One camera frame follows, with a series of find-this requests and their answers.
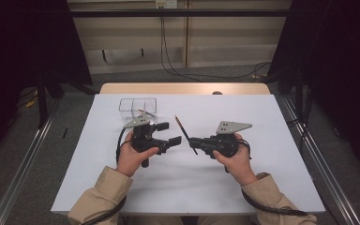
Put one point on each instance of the small black wall bracket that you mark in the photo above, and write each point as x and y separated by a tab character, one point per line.
104	55

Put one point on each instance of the person's left hand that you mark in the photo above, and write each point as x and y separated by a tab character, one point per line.
131	159

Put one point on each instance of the white table mat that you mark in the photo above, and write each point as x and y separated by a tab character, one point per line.
187	184

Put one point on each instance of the white wall socket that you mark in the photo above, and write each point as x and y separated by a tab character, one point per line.
166	3

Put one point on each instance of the clear plastic organizer box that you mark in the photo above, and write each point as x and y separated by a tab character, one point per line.
128	108

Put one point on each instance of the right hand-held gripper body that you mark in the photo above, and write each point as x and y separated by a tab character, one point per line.
223	143

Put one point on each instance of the black horizontal bar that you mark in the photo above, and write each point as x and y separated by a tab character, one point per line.
181	13

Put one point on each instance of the small black floor object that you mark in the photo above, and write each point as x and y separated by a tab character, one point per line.
64	133

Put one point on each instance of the aluminium floor rail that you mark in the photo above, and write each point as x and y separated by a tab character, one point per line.
334	187
22	168

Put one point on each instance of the black curtain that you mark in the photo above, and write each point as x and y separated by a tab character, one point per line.
18	56
340	62

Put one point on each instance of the black metal stand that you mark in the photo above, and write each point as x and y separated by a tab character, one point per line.
42	100
299	93

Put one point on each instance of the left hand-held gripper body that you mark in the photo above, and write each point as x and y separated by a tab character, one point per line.
142	137

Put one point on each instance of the black pencil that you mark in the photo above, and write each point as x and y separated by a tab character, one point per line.
145	112
182	129

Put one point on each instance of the person's right hand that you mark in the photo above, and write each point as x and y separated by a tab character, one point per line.
240	165

